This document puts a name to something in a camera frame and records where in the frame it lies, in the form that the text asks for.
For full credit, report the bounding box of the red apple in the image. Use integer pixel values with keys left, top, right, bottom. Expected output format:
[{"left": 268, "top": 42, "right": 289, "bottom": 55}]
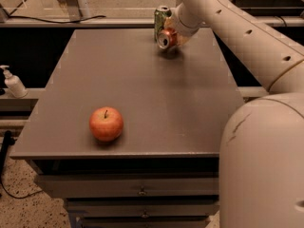
[{"left": 89, "top": 106, "right": 124, "bottom": 143}]

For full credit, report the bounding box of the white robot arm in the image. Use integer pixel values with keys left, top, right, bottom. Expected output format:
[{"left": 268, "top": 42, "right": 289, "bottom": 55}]
[{"left": 167, "top": 0, "right": 304, "bottom": 228}]

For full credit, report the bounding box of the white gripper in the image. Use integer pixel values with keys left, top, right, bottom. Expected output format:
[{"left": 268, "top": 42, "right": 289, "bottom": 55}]
[{"left": 163, "top": 3, "right": 202, "bottom": 47}]

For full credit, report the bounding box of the grey drawer cabinet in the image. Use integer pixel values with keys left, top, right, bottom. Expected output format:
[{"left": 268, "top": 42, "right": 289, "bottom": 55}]
[{"left": 11, "top": 28, "right": 243, "bottom": 228}]

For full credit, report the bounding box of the black cable on floor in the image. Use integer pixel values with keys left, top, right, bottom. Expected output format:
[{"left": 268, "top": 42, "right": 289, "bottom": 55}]
[{"left": 0, "top": 130, "right": 44, "bottom": 200}]

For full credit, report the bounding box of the white pump bottle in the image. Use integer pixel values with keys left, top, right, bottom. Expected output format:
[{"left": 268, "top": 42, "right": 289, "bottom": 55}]
[{"left": 0, "top": 65, "right": 28, "bottom": 98}]

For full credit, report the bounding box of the metal drawer knob upper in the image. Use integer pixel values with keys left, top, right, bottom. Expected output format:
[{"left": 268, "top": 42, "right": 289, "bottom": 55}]
[{"left": 138, "top": 187, "right": 147, "bottom": 197}]

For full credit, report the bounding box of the black cable on ledge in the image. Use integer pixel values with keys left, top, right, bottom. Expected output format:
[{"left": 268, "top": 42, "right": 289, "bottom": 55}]
[{"left": 8, "top": 0, "right": 107, "bottom": 25}]

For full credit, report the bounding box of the metal drawer knob lower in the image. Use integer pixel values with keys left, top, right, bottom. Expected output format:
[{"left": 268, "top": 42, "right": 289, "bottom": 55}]
[{"left": 141, "top": 210, "right": 150, "bottom": 219}]

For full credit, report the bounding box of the green soda can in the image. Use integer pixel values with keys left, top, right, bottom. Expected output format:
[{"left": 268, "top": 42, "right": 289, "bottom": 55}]
[{"left": 154, "top": 5, "right": 172, "bottom": 41}]

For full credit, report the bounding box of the metal drawer knob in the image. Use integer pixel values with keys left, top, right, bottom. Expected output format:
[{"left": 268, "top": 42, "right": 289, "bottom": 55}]
[
  {"left": 138, "top": 187, "right": 147, "bottom": 197},
  {"left": 141, "top": 210, "right": 150, "bottom": 219}
]

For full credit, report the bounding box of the red coke can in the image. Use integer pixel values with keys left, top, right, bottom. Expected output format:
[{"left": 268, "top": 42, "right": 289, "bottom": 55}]
[{"left": 157, "top": 28, "right": 177, "bottom": 49}]

